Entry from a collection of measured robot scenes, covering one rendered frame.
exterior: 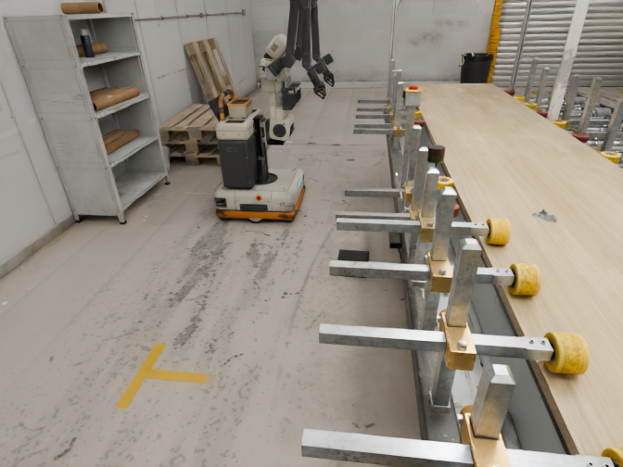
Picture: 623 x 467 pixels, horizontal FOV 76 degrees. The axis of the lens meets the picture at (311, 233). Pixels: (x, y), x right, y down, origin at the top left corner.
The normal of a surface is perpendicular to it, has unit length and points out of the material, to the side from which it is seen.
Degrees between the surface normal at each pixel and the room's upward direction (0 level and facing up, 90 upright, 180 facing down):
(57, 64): 90
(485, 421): 90
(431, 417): 0
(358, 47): 90
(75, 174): 90
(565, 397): 0
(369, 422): 0
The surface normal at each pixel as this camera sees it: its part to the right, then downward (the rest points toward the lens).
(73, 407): -0.03, -0.87
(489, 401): -0.13, 0.49
